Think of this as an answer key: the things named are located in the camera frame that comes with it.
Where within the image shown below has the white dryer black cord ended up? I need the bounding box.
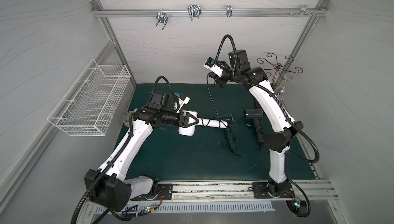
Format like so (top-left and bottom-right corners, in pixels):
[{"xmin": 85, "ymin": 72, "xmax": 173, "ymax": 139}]
[{"xmin": 199, "ymin": 72, "xmax": 239, "ymax": 129}]

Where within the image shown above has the metal bolt bracket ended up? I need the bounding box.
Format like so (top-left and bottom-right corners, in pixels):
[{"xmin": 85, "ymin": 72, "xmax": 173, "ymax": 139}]
[{"xmin": 289, "ymin": 5, "xmax": 318, "ymax": 18}]

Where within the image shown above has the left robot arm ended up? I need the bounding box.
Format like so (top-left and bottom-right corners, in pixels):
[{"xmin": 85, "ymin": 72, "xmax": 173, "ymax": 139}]
[{"xmin": 71, "ymin": 89, "xmax": 199, "ymax": 224}]

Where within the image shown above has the metal u-bolt bracket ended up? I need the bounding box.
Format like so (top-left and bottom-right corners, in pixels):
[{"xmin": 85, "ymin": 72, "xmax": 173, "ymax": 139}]
[{"xmin": 187, "ymin": 5, "xmax": 202, "ymax": 21}]

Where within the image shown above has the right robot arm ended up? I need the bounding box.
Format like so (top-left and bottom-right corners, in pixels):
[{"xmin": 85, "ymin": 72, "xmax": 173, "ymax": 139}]
[{"xmin": 204, "ymin": 34, "xmax": 320, "ymax": 218}]

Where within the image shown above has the striped ceramic mug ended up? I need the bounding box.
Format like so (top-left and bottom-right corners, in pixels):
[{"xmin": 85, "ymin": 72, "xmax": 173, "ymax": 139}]
[{"xmin": 123, "ymin": 111, "xmax": 134, "ymax": 128}]

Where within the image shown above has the aluminium top rail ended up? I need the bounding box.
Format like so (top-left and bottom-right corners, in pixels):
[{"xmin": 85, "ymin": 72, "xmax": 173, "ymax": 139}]
[{"xmin": 92, "ymin": 7, "xmax": 329, "ymax": 18}]

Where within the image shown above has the green table mat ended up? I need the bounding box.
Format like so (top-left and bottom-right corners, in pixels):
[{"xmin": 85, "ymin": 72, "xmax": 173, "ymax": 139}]
[{"xmin": 104, "ymin": 83, "xmax": 316, "ymax": 182}]

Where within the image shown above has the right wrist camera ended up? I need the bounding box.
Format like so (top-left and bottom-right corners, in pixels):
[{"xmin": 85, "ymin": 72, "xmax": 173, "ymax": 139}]
[{"xmin": 203, "ymin": 57, "xmax": 225, "ymax": 77}]

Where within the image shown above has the white hair dryer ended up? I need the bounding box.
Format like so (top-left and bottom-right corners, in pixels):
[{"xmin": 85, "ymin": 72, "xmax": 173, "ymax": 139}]
[{"xmin": 178, "ymin": 110, "xmax": 224, "ymax": 136}]

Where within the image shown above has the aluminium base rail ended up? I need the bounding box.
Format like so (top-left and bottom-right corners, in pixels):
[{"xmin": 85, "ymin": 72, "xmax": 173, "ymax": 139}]
[{"xmin": 86, "ymin": 179, "xmax": 339, "ymax": 204}]

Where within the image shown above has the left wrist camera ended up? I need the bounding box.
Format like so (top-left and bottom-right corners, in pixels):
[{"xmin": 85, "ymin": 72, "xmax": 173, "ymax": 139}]
[{"xmin": 174, "ymin": 93, "xmax": 190, "ymax": 113}]

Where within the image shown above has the metal hook bracket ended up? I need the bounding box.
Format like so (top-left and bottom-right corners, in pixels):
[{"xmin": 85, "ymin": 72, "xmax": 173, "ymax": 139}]
[{"xmin": 156, "ymin": 11, "xmax": 168, "ymax": 30}]

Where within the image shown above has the dark green hair dryer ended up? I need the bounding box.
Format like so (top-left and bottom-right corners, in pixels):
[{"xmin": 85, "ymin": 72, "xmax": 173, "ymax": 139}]
[{"xmin": 218, "ymin": 113, "xmax": 240, "ymax": 157}]

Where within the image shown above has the white wire basket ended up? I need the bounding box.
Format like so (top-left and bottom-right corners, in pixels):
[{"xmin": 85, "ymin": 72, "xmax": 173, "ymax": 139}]
[{"xmin": 47, "ymin": 59, "xmax": 131, "ymax": 137}]

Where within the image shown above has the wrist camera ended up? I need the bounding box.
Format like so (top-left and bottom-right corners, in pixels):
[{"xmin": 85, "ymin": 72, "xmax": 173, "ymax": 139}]
[
  {"xmin": 203, "ymin": 57, "xmax": 225, "ymax": 77},
  {"xmin": 174, "ymin": 93, "xmax": 190, "ymax": 113}
]

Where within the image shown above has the metal glass holder stand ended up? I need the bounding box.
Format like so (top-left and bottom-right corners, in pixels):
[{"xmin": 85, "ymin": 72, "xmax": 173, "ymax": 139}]
[{"xmin": 256, "ymin": 52, "xmax": 304, "ymax": 87}]

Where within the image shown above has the grey hair dryer pink ring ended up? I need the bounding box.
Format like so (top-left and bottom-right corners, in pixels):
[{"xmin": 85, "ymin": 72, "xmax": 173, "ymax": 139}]
[{"xmin": 244, "ymin": 108, "xmax": 265, "ymax": 149}]

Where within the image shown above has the small metal clamp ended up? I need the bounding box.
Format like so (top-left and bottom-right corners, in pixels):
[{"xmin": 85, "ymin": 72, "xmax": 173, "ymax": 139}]
[{"xmin": 226, "ymin": 5, "xmax": 233, "ymax": 18}]

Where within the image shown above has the white vent strip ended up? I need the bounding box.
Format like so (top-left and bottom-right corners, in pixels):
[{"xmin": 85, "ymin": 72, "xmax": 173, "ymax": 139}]
[{"xmin": 93, "ymin": 201, "xmax": 276, "ymax": 215}]

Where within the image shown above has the clear wine glass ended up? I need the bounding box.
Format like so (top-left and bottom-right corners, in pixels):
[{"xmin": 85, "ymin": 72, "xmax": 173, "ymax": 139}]
[{"xmin": 275, "ymin": 86, "xmax": 286, "ymax": 98}]

